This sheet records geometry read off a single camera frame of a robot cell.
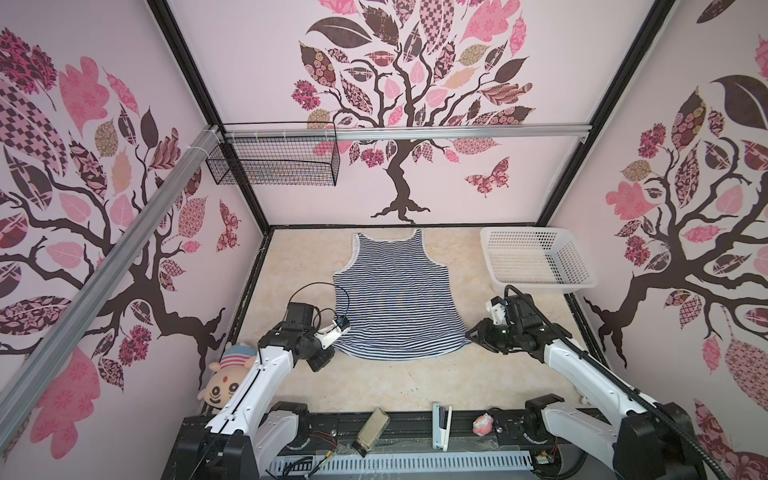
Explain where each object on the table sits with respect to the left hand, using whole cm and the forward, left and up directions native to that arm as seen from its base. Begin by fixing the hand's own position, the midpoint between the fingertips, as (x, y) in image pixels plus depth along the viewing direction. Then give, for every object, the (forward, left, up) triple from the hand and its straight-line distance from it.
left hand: (325, 352), depth 83 cm
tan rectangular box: (-20, -14, 0) cm, 24 cm away
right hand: (+4, -41, +4) cm, 42 cm away
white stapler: (-17, -32, -1) cm, 36 cm away
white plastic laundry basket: (+37, -74, -3) cm, 83 cm away
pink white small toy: (-18, -41, +1) cm, 45 cm away
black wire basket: (+54, +17, +30) cm, 64 cm away
